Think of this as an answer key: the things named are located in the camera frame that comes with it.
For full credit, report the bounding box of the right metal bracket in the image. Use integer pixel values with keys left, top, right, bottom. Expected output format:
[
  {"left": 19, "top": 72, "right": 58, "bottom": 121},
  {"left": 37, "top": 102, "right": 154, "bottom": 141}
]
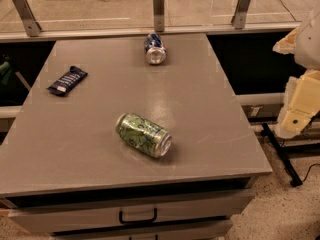
[{"left": 231, "top": 0, "right": 251, "bottom": 29}]

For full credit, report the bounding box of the middle metal bracket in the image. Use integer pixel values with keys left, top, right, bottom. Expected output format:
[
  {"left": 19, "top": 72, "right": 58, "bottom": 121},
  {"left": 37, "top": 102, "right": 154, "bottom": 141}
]
[{"left": 153, "top": 0, "right": 165, "bottom": 32}]

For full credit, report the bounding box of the black cable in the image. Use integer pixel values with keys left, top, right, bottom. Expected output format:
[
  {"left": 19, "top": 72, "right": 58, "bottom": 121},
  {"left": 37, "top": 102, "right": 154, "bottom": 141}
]
[{"left": 300, "top": 163, "right": 320, "bottom": 182}]

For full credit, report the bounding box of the dark blue snack bar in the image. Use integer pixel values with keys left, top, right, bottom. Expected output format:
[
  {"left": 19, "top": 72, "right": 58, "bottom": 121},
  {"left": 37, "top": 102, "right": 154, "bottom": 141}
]
[{"left": 47, "top": 66, "right": 88, "bottom": 96}]

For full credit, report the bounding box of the blue soda can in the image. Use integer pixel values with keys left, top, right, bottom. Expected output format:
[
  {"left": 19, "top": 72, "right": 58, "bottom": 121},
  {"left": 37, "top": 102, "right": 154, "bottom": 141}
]
[{"left": 144, "top": 33, "right": 166, "bottom": 65}]

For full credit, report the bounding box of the green soda can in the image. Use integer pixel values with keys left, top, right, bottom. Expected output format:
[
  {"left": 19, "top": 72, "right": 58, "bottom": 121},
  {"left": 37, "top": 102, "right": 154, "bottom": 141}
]
[{"left": 115, "top": 113, "right": 172, "bottom": 159}]

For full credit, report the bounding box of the grey lower drawer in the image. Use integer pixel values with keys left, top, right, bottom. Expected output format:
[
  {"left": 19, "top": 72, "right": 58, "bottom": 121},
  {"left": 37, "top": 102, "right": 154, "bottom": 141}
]
[{"left": 52, "top": 220, "right": 232, "bottom": 240}]

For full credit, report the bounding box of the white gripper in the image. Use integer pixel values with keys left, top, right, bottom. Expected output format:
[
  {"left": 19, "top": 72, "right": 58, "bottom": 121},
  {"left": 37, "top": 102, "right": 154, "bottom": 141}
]
[{"left": 272, "top": 4, "right": 320, "bottom": 139}]

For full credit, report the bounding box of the grey top drawer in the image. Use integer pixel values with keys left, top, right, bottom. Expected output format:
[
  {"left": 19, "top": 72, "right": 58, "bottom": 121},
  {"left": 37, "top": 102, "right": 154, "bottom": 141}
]
[{"left": 9, "top": 189, "right": 254, "bottom": 233}]

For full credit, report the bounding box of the black drawer handle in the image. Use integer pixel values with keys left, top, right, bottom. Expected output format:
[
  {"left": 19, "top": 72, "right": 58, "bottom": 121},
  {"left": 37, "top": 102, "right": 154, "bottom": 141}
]
[{"left": 118, "top": 208, "right": 158, "bottom": 225}]

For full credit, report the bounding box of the grey drawer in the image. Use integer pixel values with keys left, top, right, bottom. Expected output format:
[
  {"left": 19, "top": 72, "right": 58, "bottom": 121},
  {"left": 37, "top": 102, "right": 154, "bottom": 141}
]
[
  {"left": 52, "top": 220, "right": 232, "bottom": 240},
  {"left": 9, "top": 189, "right": 254, "bottom": 233}
]

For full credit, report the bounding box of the left metal bracket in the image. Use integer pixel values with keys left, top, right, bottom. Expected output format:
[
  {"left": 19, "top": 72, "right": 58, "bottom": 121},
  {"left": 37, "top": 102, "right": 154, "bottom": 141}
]
[{"left": 12, "top": 0, "right": 42, "bottom": 37}]

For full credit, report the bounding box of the metal bracket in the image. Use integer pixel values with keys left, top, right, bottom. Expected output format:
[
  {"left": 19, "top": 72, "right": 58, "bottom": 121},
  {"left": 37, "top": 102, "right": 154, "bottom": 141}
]
[
  {"left": 231, "top": 0, "right": 251, "bottom": 29},
  {"left": 153, "top": 0, "right": 165, "bottom": 32},
  {"left": 12, "top": 0, "right": 42, "bottom": 37}
]

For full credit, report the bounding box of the black floor stand bar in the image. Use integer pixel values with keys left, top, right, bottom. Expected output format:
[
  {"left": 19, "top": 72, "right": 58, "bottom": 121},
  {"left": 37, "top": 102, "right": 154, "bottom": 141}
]
[{"left": 261, "top": 123, "right": 302, "bottom": 187}]

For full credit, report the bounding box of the grey metal rail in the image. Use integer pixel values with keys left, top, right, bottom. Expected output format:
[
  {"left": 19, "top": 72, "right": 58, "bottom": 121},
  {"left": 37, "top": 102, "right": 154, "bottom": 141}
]
[{"left": 0, "top": 21, "right": 301, "bottom": 43}]

